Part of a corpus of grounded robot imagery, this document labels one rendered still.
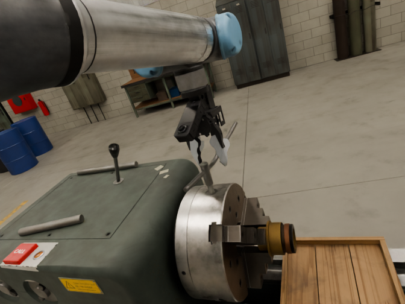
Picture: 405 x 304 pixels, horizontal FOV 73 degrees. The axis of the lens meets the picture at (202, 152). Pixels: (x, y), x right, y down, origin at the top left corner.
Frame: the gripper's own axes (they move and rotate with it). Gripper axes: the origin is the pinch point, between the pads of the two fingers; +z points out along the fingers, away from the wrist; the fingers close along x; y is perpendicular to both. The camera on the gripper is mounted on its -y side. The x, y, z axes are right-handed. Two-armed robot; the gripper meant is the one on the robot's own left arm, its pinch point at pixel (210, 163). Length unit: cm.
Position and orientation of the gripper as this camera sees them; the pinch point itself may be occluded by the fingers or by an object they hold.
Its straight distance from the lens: 74.3
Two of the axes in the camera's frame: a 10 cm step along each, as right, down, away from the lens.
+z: 2.7, 9.0, 3.3
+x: -8.4, 0.5, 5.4
